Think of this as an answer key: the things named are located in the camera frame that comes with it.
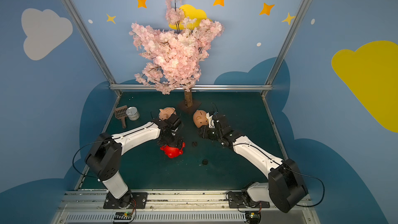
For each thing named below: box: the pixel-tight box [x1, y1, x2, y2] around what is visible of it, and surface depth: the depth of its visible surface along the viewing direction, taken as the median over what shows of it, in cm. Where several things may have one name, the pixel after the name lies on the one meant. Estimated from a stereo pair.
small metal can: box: [125, 106, 140, 121], surface depth 106 cm
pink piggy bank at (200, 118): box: [192, 109, 209, 129], surface depth 98 cm
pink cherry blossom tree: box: [130, 0, 225, 108], surface depth 72 cm
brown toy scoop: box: [114, 105, 128, 129], surface depth 110 cm
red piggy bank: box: [160, 142, 187, 159], surface depth 85 cm
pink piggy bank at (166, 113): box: [158, 107, 177, 121], surface depth 100 cm
